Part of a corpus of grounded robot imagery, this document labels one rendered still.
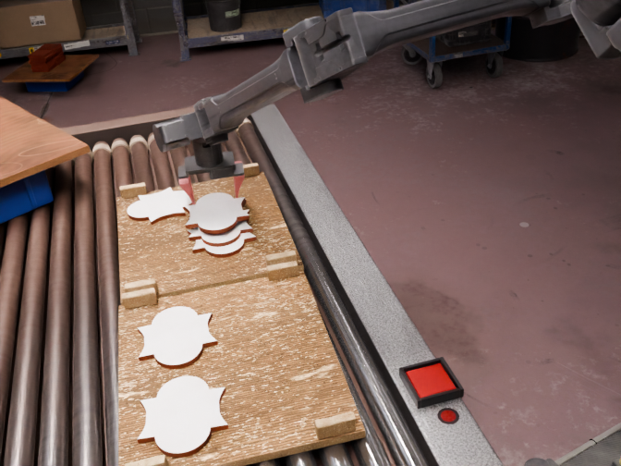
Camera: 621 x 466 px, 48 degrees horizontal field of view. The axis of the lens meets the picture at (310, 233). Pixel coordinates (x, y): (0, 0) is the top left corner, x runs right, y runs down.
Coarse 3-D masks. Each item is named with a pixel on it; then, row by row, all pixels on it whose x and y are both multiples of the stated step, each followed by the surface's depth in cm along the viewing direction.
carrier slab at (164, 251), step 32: (224, 192) 161; (256, 192) 160; (128, 224) 153; (160, 224) 152; (256, 224) 149; (128, 256) 142; (160, 256) 141; (192, 256) 140; (256, 256) 139; (160, 288) 132; (192, 288) 132
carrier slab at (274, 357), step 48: (240, 288) 130; (288, 288) 129; (240, 336) 119; (288, 336) 118; (144, 384) 111; (240, 384) 110; (288, 384) 109; (336, 384) 108; (240, 432) 102; (288, 432) 101
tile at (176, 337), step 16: (160, 320) 123; (176, 320) 122; (192, 320) 122; (208, 320) 122; (144, 336) 119; (160, 336) 119; (176, 336) 119; (192, 336) 119; (208, 336) 118; (144, 352) 116; (160, 352) 116; (176, 352) 115; (192, 352) 115; (176, 368) 114
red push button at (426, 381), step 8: (424, 368) 111; (432, 368) 111; (440, 368) 111; (408, 376) 110; (416, 376) 110; (424, 376) 109; (432, 376) 109; (440, 376) 109; (448, 376) 109; (416, 384) 108; (424, 384) 108; (432, 384) 108; (440, 384) 108; (448, 384) 108; (424, 392) 107; (432, 392) 107; (440, 392) 107
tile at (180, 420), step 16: (176, 384) 109; (192, 384) 109; (144, 400) 107; (160, 400) 107; (176, 400) 106; (192, 400) 106; (208, 400) 106; (160, 416) 104; (176, 416) 104; (192, 416) 103; (208, 416) 103; (144, 432) 102; (160, 432) 101; (176, 432) 101; (192, 432) 101; (208, 432) 101; (160, 448) 99; (176, 448) 99; (192, 448) 98
